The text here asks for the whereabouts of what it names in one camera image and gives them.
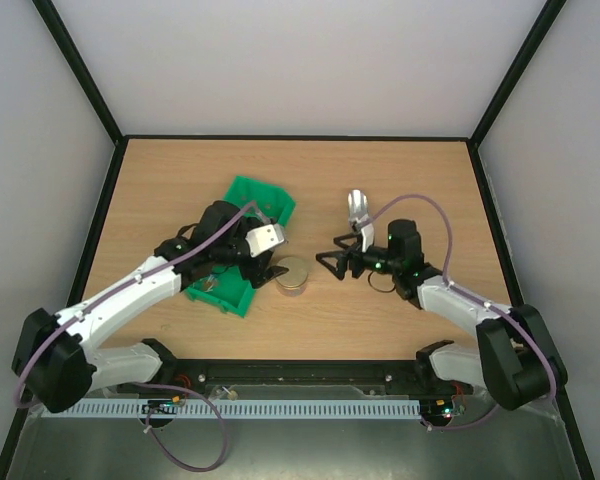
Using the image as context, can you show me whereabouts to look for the light blue cable duct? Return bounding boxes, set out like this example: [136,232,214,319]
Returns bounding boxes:
[41,398,420,420]

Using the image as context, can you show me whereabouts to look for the silver metal scoop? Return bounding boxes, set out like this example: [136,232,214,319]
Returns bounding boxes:
[347,189,370,231]

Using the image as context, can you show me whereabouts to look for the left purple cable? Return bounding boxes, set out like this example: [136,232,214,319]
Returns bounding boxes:
[13,200,274,472]

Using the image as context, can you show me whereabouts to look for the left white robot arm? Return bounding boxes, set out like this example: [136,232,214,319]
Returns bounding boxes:
[12,200,287,413]

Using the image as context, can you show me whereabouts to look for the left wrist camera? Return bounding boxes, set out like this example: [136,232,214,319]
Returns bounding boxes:
[245,223,287,258]

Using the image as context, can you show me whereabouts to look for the gold jar lid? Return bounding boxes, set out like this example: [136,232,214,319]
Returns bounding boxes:
[276,256,309,284]

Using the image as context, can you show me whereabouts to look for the black cage frame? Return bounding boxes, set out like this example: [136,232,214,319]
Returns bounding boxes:
[0,0,600,480]

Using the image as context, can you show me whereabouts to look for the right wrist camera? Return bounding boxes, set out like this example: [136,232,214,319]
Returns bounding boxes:
[351,217,375,252]

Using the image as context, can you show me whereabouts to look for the green black bin set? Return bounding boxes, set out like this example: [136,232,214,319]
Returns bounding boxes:
[184,174,297,319]

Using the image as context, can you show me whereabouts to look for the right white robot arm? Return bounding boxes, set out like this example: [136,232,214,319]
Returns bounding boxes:
[316,219,568,410]

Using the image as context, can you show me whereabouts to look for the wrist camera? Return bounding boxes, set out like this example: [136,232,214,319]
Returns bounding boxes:
[351,217,375,252]
[245,223,287,258]

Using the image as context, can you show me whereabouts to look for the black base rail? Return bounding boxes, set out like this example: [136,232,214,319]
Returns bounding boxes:
[29,355,561,396]

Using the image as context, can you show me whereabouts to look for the clear glass jar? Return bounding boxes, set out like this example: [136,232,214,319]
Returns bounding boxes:
[276,281,308,297]

